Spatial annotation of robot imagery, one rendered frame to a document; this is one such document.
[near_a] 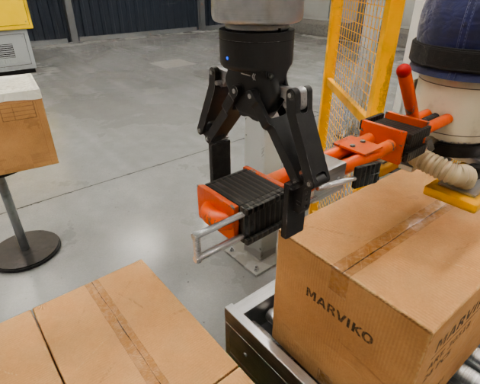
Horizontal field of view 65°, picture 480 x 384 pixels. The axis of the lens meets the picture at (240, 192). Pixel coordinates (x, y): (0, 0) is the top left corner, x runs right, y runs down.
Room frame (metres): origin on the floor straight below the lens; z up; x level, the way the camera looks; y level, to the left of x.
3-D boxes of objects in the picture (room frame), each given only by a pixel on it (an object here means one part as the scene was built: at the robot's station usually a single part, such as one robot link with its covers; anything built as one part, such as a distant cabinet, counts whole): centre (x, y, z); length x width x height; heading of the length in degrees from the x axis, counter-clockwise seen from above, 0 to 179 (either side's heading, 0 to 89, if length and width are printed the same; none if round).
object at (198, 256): (0.40, -0.08, 1.25); 0.31 x 0.03 x 0.05; 130
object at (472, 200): (0.72, -0.52, 1.14); 0.34 x 0.10 x 0.05; 130
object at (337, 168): (0.49, -0.11, 1.24); 0.07 x 0.07 x 0.04; 40
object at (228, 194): (0.41, 0.00, 1.25); 0.08 x 0.07 x 0.05; 130
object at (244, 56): (0.40, -0.02, 1.41); 0.08 x 0.07 x 0.09; 39
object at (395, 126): (0.63, -0.27, 1.25); 0.10 x 0.08 x 0.06; 40
